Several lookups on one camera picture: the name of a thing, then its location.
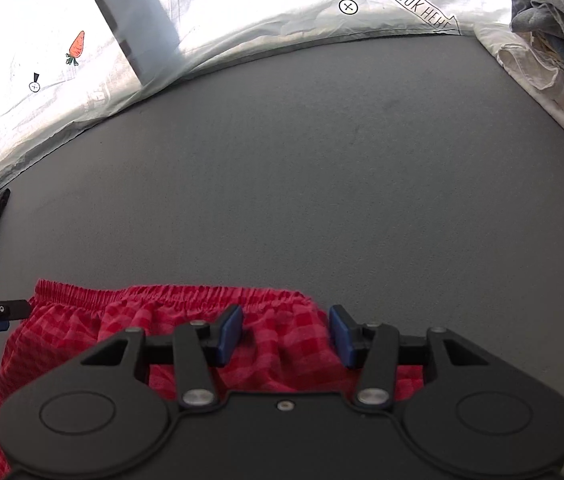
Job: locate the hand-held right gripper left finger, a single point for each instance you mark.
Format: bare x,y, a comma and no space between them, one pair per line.
227,332

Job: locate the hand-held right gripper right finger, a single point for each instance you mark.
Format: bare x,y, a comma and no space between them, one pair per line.
344,335

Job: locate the red checked shorts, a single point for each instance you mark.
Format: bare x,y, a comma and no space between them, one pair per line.
272,320

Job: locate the white cloth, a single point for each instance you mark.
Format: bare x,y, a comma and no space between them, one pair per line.
542,80

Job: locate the white printed bed sheet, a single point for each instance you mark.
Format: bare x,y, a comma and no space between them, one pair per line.
262,0

